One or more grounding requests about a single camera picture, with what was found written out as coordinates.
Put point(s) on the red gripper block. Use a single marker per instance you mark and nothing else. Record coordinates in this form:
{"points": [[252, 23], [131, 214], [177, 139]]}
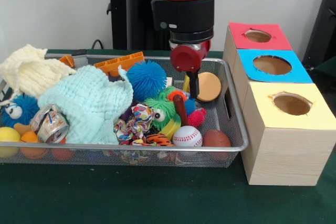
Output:
{"points": [[185, 58]]}

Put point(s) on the toy hamburger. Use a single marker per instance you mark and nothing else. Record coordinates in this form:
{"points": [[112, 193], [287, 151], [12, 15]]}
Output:
{"points": [[210, 86]]}

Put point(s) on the orange tiger striped plush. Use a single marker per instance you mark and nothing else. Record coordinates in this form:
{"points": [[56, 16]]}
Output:
{"points": [[157, 140]]}

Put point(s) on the mint green muslin cloth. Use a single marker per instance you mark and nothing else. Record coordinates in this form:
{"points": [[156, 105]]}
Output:
{"points": [[86, 103]]}

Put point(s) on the cream muslin cloth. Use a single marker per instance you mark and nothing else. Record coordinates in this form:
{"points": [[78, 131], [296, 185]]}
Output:
{"points": [[31, 74]]}

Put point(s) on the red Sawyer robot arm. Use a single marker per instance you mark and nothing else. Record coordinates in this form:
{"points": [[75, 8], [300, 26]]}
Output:
{"points": [[183, 11]]}

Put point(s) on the wooden box with three holes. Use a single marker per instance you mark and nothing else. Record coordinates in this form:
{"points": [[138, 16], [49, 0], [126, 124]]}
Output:
{"points": [[286, 155]]}

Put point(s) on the green spiky toy with eyes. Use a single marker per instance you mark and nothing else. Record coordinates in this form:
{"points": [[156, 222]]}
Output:
{"points": [[160, 106]]}

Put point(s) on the plain blue spiky ball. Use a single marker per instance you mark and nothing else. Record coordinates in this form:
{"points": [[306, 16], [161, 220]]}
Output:
{"points": [[147, 77]]}

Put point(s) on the white toy baseball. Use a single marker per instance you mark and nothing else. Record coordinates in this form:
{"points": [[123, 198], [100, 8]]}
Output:
{"points": [[187, 136]]}

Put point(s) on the brown toy football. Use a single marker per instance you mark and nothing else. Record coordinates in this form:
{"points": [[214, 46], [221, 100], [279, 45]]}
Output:
{"points": [[216, 138]]}

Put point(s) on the multicolour patterned cloth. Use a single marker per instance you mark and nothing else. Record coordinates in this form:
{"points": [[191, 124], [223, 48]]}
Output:
{"points": [[134, 124]]}

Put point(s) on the dark green side table cloth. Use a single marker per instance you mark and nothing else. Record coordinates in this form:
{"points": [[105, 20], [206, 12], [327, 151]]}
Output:
{"points": [[328, 68]]}

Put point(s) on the black flat monitor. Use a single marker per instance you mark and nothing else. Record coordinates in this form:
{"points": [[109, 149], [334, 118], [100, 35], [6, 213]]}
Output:
{"points": [[323, 24]]}

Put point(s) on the crushed silver drink can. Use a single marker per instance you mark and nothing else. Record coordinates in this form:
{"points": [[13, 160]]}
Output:
{"points": [[51, 127]]}

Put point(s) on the blue spiky ball with eyes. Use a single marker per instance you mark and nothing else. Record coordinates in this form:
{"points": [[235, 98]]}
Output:
{"points": [[23, 108]]}

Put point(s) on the yellow smooth ball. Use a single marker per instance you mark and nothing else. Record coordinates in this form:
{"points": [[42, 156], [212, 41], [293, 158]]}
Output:
{"points": [[9, 136]]}

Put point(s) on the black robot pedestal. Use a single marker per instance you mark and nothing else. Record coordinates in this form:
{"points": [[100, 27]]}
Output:
{"points": [[136, 24]]}

